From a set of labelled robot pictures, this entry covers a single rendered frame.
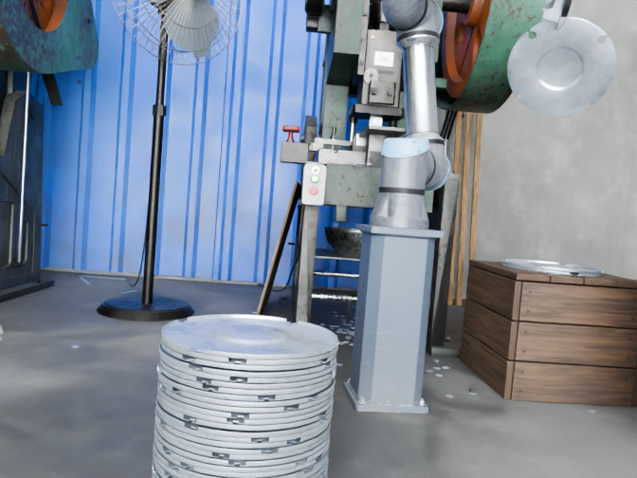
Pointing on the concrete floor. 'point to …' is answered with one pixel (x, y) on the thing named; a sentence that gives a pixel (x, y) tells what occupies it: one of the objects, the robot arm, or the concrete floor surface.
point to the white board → (279, 248)
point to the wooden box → (552, 335)
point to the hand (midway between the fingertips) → (560, 24)
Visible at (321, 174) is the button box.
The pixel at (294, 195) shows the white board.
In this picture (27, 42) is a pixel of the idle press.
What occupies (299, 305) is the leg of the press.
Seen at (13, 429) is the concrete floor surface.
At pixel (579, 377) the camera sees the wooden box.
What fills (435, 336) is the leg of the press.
